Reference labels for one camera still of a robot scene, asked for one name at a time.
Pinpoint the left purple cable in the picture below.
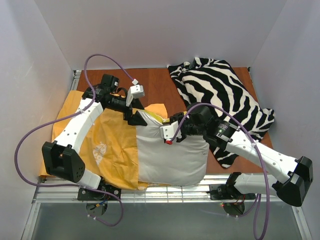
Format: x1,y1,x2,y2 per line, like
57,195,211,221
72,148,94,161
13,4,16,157
14,53,138,228

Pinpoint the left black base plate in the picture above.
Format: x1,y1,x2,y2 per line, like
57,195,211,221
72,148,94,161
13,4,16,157
77,184,122,201

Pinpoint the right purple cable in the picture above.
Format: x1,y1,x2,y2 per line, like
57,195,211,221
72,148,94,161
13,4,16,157
172,102,272,240

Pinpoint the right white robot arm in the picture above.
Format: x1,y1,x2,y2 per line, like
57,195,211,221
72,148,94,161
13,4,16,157
161,102,314,207

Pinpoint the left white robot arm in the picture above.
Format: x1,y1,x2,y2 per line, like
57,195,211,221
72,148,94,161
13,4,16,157
41,74,147,190

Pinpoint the white pillow yellow edge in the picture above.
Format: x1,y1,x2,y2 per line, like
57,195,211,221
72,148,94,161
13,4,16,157
136,110,209,186

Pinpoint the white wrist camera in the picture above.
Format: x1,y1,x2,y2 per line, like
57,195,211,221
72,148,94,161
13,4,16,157
125,84,145,107
159,121,182,145

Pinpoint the yellow pillowcase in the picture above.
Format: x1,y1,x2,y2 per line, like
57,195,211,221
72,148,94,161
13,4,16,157
52,90,168,190

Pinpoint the purple cable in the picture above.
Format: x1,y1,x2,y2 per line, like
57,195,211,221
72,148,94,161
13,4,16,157
172,102,272,240
14,53,138,228

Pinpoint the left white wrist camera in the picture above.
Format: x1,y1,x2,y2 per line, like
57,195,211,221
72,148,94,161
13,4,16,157
125,84,145,107

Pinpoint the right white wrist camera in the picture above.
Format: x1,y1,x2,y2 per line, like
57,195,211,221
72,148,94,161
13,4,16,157
159,121,182,145

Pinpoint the zebra striped blanket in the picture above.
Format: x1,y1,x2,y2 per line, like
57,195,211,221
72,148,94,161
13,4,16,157
166,57,275,169

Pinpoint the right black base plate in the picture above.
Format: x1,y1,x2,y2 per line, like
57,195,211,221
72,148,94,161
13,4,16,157
207,184,256,201

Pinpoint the aluminium rail frame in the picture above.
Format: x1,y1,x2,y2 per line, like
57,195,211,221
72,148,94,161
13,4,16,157
22,68,312,240

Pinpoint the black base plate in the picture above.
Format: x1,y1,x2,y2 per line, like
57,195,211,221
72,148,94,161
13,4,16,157
77,184,122,201
207,184,256,201

